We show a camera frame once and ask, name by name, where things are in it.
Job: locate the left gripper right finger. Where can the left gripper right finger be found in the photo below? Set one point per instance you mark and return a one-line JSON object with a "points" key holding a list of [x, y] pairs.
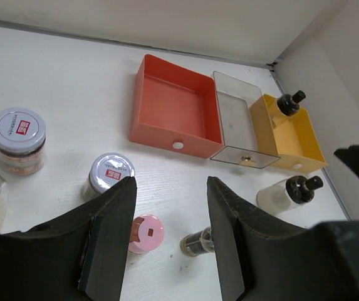
{"points": [[261, 257]]}

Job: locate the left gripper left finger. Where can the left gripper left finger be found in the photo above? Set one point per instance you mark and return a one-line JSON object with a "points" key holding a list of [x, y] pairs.
{"points": [[80, 255]]}

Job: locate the white-powder bottle black pump cap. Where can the white-powder bottle black pump cap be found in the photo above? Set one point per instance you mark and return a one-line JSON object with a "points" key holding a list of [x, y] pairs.
{"points": [[288, 194]]}

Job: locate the dark sauce jar white lid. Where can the dark sauce jar white lid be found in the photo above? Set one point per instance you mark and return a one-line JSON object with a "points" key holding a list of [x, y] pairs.
{"points": [[106, 171]]}

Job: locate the brown-spice bottle black pump cap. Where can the brown-spice bottle black pump cap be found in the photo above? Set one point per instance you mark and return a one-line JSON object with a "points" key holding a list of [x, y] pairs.
{"points": [[285, 107]]}

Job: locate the small black pepper grinder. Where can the small black pepper grinder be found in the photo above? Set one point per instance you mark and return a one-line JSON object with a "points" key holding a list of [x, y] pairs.
{"points": [[198, 243]]}

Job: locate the pink cap spice bottle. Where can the pink cap spice bottle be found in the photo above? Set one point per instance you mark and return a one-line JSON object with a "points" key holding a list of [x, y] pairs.
{"points": [[147, 235]]}

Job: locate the yellow plastic bin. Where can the yellow plastic bin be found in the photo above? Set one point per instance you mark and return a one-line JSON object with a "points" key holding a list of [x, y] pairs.
{"points": [[292, 145]]}

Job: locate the pink sauce jar white lid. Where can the pink sauce jar white lid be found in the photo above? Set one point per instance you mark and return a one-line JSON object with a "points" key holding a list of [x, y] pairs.
{"points": [[22, 141]]}

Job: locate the clear plastic bin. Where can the clear plastic bin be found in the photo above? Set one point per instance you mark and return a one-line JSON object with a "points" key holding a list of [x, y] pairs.
{"points": [[246, 129]]}

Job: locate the red orange plastic bin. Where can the red orange plastic bin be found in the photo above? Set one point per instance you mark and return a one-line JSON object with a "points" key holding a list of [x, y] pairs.
{"points": [[175, 109]]}

